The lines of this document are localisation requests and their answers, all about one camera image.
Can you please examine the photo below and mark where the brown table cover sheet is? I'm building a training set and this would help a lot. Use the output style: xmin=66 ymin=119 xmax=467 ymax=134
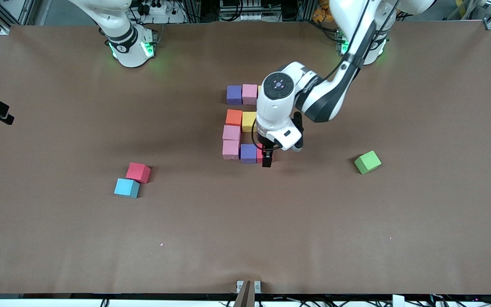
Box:
xmin=0 ymin=20 xmax=491 ymax=295

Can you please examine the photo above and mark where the green foam cube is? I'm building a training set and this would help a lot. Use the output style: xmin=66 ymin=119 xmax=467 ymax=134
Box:
xmin=354 ymin=151 xmax=382 ymax=175

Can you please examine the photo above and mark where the white equipment box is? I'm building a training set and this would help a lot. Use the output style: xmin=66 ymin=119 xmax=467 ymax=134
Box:
xmin=219 ymin=0 xmax=281 ymax=22

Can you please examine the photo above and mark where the orange foam cube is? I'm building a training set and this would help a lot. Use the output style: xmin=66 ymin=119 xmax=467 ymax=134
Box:
xmin=226 ymin=109 xmax=243 ymax=127

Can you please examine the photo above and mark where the white table edge rail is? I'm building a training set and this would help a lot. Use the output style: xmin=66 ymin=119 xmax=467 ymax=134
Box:
xmin=0 ymin=298 xmax=491 ymax=307

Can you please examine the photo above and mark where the purple foam cube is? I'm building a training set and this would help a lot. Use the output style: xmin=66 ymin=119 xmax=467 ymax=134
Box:
xmin=227 ymin=85 xmax=243 ymax=106
xmin=240 ymin=144 xmax=258 ymax=164

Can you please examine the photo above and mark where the metal bracket with post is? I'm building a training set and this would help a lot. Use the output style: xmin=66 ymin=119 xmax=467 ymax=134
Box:
xmin=236 ymin=280 xmax=262 ymax=307

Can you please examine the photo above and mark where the pink foam cube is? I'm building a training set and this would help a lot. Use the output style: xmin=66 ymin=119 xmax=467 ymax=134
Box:
xmin=242 ymin=84 xmax=258 ymax=105
xmin=222 ymin=125 xmax=242 ymax=142
xmin=222 ymin=140 xmax=241 ymax=160

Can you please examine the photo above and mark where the orange packets pile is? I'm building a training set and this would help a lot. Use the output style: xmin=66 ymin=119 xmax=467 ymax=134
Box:
xmin=312 ymin=0 xmax=335 ymax=23

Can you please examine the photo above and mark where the white power strip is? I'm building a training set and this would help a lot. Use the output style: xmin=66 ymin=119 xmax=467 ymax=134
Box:
xmin=133 ymin=0 xmax=186 ymax=24

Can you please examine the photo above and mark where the blue foam cube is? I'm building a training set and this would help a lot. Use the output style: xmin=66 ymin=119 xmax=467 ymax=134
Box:
xmin=114 ymin=178 xmax=140 ymax=199

